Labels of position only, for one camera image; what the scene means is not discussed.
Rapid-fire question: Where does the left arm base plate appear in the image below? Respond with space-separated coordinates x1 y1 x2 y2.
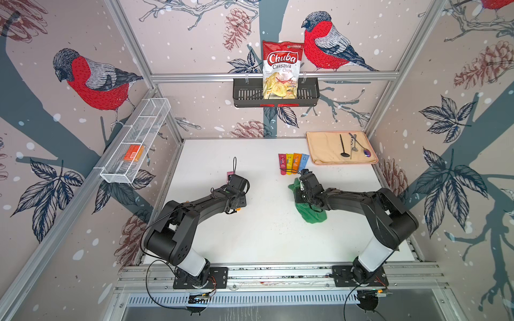
173 267 228 290

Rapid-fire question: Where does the yellow toothpaste tube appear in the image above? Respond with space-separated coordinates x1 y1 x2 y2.
286 154 294 175

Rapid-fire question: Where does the black wire wall basket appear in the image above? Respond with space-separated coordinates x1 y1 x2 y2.
233 78 320 108

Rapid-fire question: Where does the blue toothpaste tube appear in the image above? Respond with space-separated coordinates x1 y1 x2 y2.
298 154 310 171

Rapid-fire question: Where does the beige folded cloth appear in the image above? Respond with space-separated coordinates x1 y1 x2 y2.
307 132 377 165

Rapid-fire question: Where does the black spoon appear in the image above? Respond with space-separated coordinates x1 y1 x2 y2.
339 135 351 159

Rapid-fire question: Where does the patterned handle utensil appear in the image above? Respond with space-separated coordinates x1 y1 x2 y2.
350 138 358 160

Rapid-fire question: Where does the green cleaning cloth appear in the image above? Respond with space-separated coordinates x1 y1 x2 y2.
288 178 327 224

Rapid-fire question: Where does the red pink toothpaste tube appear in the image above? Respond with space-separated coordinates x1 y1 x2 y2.
278 154 286 175

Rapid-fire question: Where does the orange packet in shelf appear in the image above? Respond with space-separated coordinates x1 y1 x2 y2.
123 144 145 163

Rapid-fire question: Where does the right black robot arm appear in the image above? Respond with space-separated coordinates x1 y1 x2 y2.
294 169 419 284

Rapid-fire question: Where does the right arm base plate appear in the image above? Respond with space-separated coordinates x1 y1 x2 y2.
329 265 389 288

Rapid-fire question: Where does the Chuba cassava chips bag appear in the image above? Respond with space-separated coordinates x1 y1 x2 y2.
262 41 303 99

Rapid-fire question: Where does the orange toothpaste tube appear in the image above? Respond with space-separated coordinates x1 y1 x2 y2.
291 153 303 173

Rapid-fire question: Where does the white wire wall shelf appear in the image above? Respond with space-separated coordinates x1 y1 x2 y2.
100 98 171 184

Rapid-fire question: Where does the iridescent purple spoon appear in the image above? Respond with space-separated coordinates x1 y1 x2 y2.
349 133 372 158

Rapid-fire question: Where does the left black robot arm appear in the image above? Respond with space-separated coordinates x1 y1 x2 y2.
143 174 250 286

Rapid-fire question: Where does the pink tray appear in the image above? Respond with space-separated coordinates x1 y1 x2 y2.
305 130 380 166

